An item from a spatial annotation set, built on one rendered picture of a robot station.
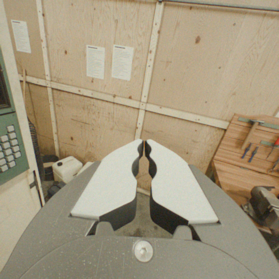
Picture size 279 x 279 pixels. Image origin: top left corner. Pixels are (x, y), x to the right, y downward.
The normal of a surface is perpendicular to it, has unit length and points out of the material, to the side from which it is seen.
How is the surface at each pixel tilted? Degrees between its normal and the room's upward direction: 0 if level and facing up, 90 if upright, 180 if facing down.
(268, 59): 90
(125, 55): 90
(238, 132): 90
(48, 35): 90
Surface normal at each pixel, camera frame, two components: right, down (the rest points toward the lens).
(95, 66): -0.28, 0.40
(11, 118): 0.94, 0.28
